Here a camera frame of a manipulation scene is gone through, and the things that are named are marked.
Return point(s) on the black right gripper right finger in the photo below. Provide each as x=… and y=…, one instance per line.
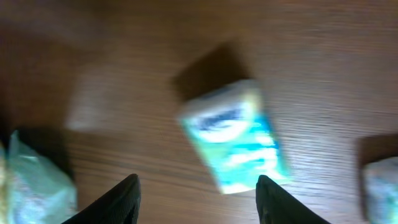
x=276, y=206

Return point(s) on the teal wet wipes pack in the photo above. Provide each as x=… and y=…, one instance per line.
x=36, y=190

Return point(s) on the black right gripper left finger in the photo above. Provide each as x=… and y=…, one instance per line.
x=120, y=205

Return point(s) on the teal Kleenex tissue pack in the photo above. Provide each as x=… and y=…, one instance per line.
x=233, y=135

